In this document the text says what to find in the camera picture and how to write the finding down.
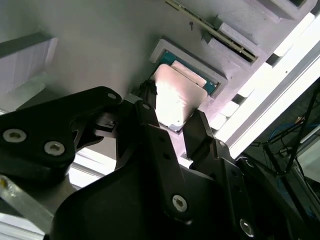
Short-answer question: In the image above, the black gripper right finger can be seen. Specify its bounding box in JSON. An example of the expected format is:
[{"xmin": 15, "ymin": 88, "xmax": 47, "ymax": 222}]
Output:
[{"xmin": 183, "ymin": 109, "xmax": 308, "ymax": 240}]

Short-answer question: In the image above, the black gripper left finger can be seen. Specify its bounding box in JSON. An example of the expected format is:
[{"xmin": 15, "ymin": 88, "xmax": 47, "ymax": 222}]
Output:
[{"xmin": 0, "ymin": 86, "xmax": 195, "ymax": 226}]

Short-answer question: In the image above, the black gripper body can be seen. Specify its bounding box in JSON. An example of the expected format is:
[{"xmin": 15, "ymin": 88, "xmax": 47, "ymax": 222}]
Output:
[{"xmin": 44, "ymin": 163, "xmax": 237, "ymax": 240}]

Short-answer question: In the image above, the silver CPU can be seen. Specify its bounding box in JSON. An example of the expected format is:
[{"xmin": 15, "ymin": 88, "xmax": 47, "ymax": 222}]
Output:
[{"xmin": 153, "ymin": 49, "xmax": 218, "ymax": 133}]

